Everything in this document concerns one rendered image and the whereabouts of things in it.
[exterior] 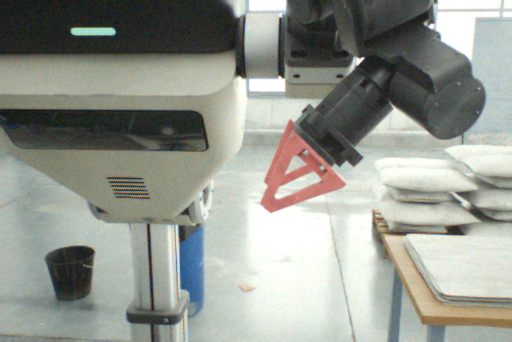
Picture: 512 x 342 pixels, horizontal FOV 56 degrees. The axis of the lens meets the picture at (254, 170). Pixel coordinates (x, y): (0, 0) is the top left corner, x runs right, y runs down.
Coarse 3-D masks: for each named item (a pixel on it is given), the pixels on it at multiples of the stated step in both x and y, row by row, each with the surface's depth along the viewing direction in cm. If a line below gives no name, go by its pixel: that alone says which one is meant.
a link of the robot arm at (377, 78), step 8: (368, 56) 47; (376, 56) 46; (360, 64) 47; (368, 64) 46; (376, 64) 46; (384, 64) 45; (392, 64) 45; (360, 72) 48; (368, 72) 46; (376, 72) 45; (384, 72) 45; (392, 72) 45; (368, 80) 47; (376, 80) 45; (384, 80) 45; (368, 88) 46; (384, 88) 45; (384, 96) 47; (392, 104) 48
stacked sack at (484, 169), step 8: (464, 160) 359; (472, 160) 349; (480, 160) 345; (488, 160) 341; (496, 160) 338; (504, 160) 338; (472, 168) 338; (480, 168) 333; (488, 168) 331; (496, 168) 330; (504, 168) 330; (504, 176) 334
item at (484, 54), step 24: (480, 24) 762; (504, 24) 759; (480, 48) 770; (504, 48) 767; (480, 72) 778; (504, 72) 775; (504, 96) 783; (480, 120) 795; (504, 120) 791; (480, 144) 803; (504, 144) 800
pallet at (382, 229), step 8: (376, 208) 430; (376, 216) 408; (376, 224) 425; (384, 224) 387; (376, 232) 399; (384, 232) 372; (392, 232) 371; (400, 232) 371; (408, 232) 370; (448, 232) 370; (456, 232) 370; (384, 248) 356; (384, 256) 356
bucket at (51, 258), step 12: (60, 252) 308; (72, 252) 311; (84, 252) 311; (48, 264) 287; (60, 264) 284; (72, 264) 285; (84, 264) 290; (60, 276) 287; (72, 276) 288; (84, 276) 293; (60, 288) 291; (72, 288) 291; (84, 288) 296
